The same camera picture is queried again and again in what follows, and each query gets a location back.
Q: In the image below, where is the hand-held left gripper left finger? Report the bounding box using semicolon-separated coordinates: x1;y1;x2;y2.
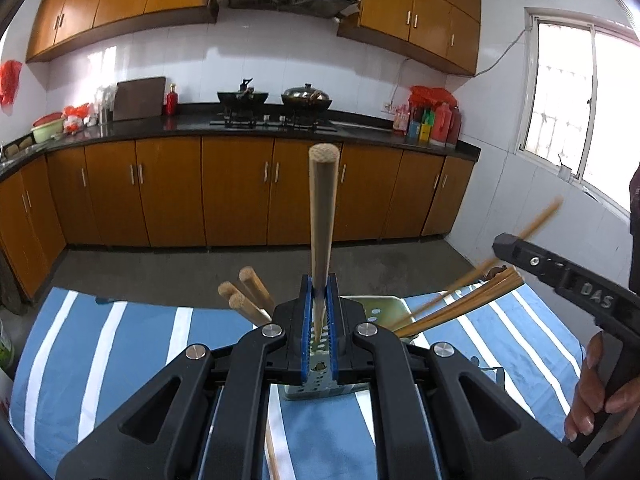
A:
55;274;317;480

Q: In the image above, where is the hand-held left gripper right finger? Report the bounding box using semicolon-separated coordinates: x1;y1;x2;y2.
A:
327;274;586;480

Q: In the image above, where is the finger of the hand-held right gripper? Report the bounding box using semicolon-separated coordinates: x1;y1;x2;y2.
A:
492;232;566;290

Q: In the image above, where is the green utensil holder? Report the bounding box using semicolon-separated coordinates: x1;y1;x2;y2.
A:
282;296;417;402

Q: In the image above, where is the person's right hand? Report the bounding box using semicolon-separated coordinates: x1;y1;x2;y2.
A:
565;332;640;442

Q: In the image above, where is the dark red bottle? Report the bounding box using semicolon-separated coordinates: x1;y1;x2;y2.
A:
448;104;463;147

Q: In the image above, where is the red plastic jug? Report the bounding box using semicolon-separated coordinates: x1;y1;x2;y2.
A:
428;102;454;147

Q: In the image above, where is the window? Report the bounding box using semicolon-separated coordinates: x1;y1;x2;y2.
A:
516;6;640;217

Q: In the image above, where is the blue white striped tablecloth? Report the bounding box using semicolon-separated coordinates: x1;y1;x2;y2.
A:
9;285;587;480

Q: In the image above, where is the row of wooden base cabinets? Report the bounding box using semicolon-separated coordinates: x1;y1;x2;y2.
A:
0;135;482;302

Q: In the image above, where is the gas stove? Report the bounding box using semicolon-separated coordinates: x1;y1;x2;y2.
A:
208;111;339;134

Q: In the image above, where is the metal pot with lid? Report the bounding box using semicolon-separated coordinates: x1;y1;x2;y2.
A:
280;83;334;111

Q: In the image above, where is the black kitchen countertop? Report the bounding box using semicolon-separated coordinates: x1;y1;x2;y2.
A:
0;109;482;182

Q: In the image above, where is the black wok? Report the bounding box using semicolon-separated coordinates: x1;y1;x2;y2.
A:
216;78;271;112

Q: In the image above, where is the brown cutting board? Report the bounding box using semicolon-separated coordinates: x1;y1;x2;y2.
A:
112;76;167;122

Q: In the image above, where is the cutlery cup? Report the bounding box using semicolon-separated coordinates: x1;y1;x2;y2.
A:
94;85;117;125

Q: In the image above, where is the red white plastic bag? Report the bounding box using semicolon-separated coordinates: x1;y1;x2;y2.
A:
61;103;92;134

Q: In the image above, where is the green plastic basin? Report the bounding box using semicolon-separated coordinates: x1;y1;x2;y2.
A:
30;118;66;144

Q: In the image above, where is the wall cable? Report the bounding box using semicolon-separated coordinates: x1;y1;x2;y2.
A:
389;25;532;111

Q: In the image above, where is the red plastic bag on wall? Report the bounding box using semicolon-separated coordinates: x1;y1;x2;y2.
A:
0;59;24;107

